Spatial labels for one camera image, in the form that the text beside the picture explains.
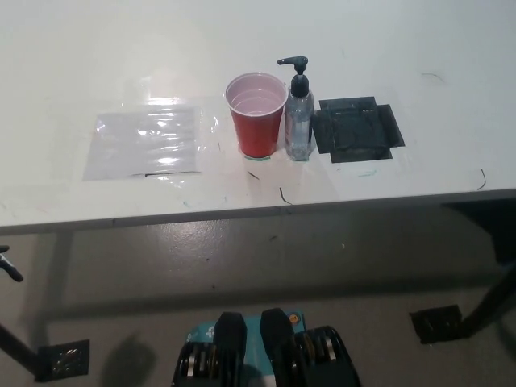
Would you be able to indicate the clear plastic sheet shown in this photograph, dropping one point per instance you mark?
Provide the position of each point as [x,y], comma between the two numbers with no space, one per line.
[145,141]

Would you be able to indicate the black table leg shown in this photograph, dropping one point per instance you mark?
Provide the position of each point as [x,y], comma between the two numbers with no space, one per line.
[489,298]
[16,348]

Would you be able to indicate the robot torso black and teal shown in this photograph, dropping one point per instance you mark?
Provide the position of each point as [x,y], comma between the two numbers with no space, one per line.
[278,350]

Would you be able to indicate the black tape patch on table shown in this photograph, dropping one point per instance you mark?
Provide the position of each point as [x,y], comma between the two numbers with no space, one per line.
[354,129]

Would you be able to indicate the red plastic cup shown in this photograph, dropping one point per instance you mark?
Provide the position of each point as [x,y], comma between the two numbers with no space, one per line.
[256,129]

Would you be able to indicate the clear hand soap pump bottle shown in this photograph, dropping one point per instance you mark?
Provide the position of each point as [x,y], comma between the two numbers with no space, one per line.
[298,121]

